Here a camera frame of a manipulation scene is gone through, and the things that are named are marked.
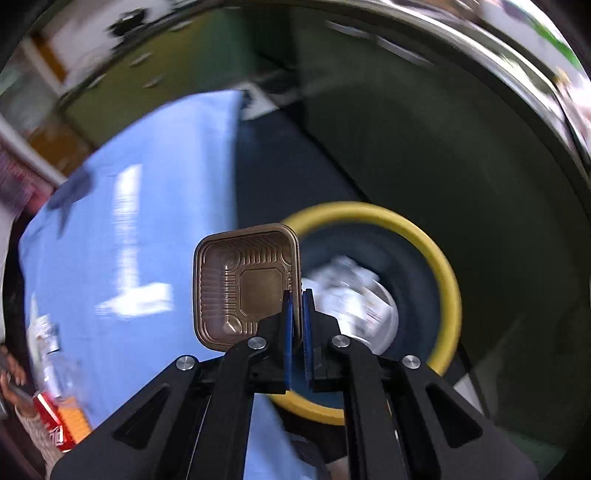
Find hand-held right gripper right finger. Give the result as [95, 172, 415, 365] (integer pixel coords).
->
[302, 288, 541, 480]

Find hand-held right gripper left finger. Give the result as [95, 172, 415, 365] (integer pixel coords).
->
[50, 290, 296, 480]

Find white tissue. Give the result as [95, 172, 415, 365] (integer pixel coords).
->
[305, 256, 379, 324]

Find brown plastic tray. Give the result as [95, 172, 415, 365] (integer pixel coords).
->
[193, 223, 302, 352]

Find yellow rimmed trash bin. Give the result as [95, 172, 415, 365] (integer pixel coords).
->
[259, 202, 462, 426]

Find orange textured packet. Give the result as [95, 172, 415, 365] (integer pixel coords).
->
[60, 398, 92, 441]

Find clear plastic bottle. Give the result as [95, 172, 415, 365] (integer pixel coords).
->
[27, 314, 79, 402]

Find red soda can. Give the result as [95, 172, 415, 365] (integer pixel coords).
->
[32, 391, 77, 453]

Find person's left forearm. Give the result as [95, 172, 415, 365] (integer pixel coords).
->
[14, 401, 63, 467]

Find person's left hand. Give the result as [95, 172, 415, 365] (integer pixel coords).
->
[0, 344, 28, 407]

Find blue printed tablecloth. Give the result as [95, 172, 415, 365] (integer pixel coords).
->
[18, 90, 319, 480]

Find dark green base cabinets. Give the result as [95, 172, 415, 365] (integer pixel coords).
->
[240, 18, 591, 472]

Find light green base cabinets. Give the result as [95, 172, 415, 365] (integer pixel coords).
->
[60, 23, 296, 148]

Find purple checked apron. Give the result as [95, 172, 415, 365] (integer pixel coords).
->
[0, 150, 40, 208]

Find wooden door frame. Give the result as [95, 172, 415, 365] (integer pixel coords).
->
[23, 111, 90, 176]

